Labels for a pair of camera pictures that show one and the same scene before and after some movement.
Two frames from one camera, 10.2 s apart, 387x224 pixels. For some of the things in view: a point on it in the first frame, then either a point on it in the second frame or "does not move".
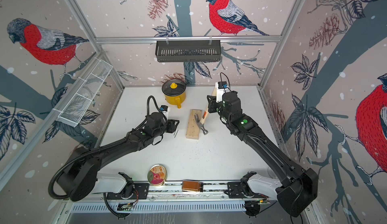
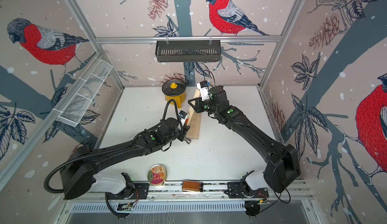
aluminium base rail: [213, 193] does not move
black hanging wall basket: [188, 51] does not move
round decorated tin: [157, 174] does not move
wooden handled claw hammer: [201, 123] -> [197, 94]
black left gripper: [172, 126] -> [184, 132]
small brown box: [192, 185] does not move
